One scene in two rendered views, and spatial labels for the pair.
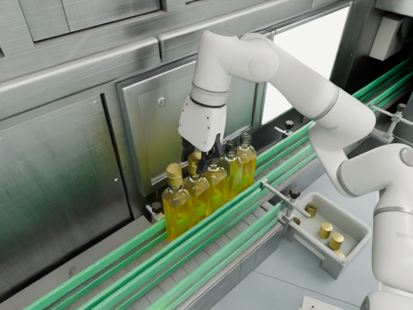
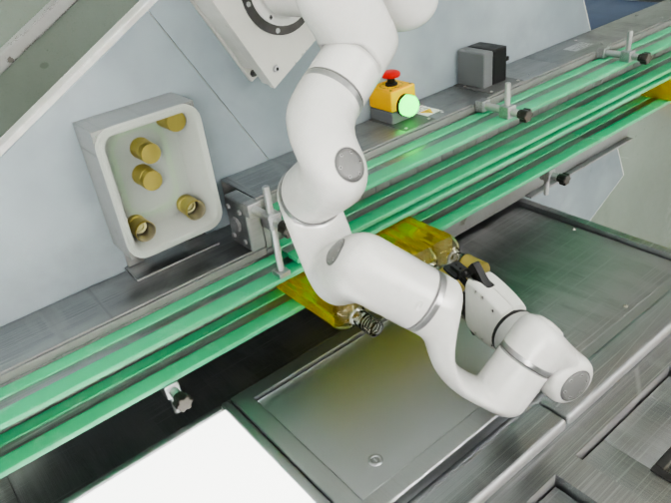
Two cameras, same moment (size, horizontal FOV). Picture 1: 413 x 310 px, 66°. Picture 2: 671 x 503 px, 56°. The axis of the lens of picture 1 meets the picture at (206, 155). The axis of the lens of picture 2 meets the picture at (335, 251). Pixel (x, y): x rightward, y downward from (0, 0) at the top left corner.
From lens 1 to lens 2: 1.04 m
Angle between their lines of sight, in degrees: 59
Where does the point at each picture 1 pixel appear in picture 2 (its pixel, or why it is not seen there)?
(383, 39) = not seen: outside the picture
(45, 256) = (490, 238)
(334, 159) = (339, 229)
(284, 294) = (253, 107)
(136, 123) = not seen: hidden behind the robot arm
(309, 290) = (218, 97)
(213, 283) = (373, 149)
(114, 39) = (610, 401)
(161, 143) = not seen: hidden behind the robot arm
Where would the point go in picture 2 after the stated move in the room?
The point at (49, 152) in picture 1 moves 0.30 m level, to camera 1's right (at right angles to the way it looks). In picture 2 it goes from (571, 306) to (500, 271)
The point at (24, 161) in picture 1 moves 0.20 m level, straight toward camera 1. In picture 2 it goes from (587, 296) to (601, 207)
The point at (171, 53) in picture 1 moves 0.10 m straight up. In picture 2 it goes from (537, 413) to (596, 449)
